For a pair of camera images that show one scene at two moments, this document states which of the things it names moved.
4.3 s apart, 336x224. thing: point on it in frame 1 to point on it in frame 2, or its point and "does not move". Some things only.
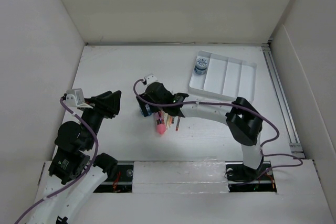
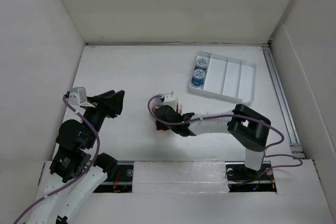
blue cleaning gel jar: x=145 y=110 to x=198 y=77
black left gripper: x=107 y=103 does not move
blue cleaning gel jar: x=201 y=64 does not move
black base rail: x=121 y=180 does not move
